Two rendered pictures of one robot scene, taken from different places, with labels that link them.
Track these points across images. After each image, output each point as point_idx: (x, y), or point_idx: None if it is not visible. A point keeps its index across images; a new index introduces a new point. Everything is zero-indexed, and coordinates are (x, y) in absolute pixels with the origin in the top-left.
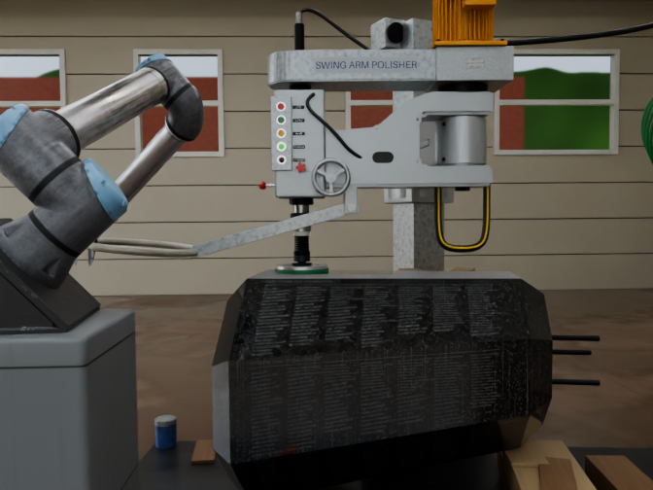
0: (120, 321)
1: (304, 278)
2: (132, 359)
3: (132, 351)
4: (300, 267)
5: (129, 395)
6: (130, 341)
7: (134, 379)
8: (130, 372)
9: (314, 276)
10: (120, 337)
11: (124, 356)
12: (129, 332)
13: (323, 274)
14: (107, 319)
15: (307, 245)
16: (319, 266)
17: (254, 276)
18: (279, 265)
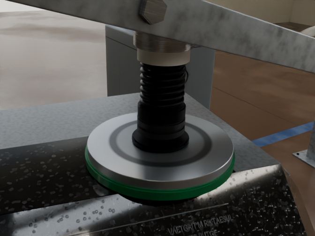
0: (127, 34)
1: (87, 99)
2: (138, 66)
3: (138, 62)
4: (129, 114)
5: (134, 83)
6: (136, 54)
7: (139, 80)
8: (135, 72)
9: (80, 112)
10: (126, 43)
11: (130, 57)
12: (135, 48)
13: (75, 130)
14: (129, 31)
15: (140, 86)
16: (95, 129)
17: (186, 97)
18: (195, 118)
